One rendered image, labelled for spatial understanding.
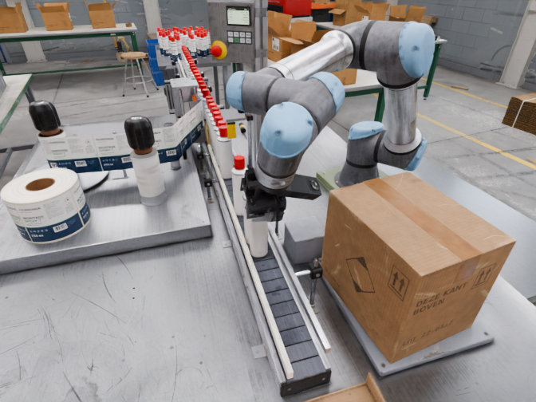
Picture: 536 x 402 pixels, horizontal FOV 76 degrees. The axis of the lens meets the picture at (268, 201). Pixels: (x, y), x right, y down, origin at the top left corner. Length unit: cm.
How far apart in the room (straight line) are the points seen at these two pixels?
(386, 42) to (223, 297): 74
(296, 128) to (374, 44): 46
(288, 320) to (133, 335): 37
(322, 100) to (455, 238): 38
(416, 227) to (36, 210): 98
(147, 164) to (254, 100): 60
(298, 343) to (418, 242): 33
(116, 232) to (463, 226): 94
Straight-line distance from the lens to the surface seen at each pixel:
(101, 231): 119
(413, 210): 81
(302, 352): 80
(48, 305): 109
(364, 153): 127
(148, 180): 119
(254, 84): 66
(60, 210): 116
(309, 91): 60
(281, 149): 52
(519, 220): 148
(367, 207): 79
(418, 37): 91
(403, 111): 106
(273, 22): 389
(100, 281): 109
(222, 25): 127
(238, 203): 110
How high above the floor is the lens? 155
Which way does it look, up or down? 34 degrees down
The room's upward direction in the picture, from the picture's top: straight up
